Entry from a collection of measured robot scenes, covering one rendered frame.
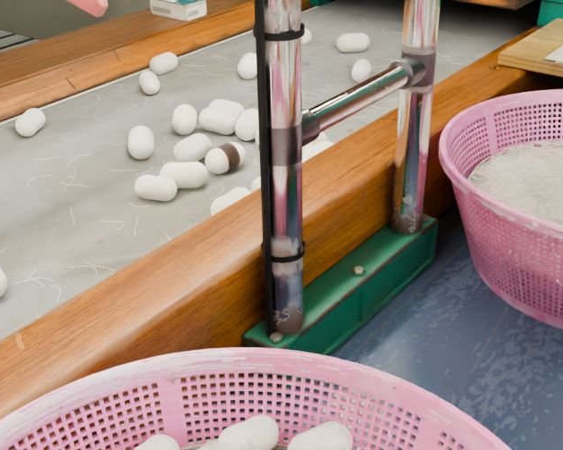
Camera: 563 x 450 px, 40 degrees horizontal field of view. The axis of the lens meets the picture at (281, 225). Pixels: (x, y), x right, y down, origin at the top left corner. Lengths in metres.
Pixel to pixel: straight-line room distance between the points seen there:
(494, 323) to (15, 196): 0.36
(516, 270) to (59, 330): 0.30
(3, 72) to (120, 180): 0.24
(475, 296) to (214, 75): 0.38
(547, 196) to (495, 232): 0.08
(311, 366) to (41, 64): 0.53
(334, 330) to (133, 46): 0.46
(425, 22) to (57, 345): 0.30
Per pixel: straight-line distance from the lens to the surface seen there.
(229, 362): 0.38
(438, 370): 0.52
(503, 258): 0.56
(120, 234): 0.55
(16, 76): 0.80
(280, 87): 0.40
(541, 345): 0.56
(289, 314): 0.47
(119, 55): 0.86
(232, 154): 0.61
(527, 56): 0.79
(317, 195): 0.53
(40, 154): 0.68
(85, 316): 0.43
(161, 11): 0.97
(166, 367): 0.38
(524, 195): 0.63
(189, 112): 0.69
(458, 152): 0.64
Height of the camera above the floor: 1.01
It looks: 30 degrees down
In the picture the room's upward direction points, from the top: 1 degrees counter-clockwise
